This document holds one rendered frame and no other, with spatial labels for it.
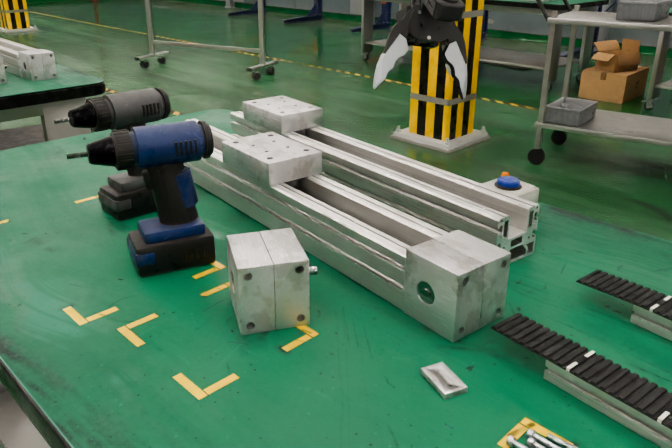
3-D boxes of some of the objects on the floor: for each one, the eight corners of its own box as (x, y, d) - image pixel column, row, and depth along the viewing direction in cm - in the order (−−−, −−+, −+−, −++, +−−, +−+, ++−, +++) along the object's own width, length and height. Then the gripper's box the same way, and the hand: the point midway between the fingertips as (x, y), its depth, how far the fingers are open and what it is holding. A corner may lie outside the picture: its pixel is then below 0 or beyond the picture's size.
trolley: (708, 167, 381) (749, -8, 344) (699, 195, 339) (745, -2, 301) (538, 139, 434) (558, -15, 397) (511, 160, 391) (530, -10, 354)
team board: (134, 69, 673) (111, -137, 601) (165, 61, 715) (146, -131, 643) (254, 81, 613) (244, -145, 541) (280, 73, 655) (274, -138, 583)
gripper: (474, -14, 108) (461, 102, 110) (363, -31, 104) (351, 90, 106) (497, -26, 100) (482, 100, 101) (376, -45, 96) (363, 87, 98)
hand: (420, 95), depth 101 cm, fingers open, 14 cm apart
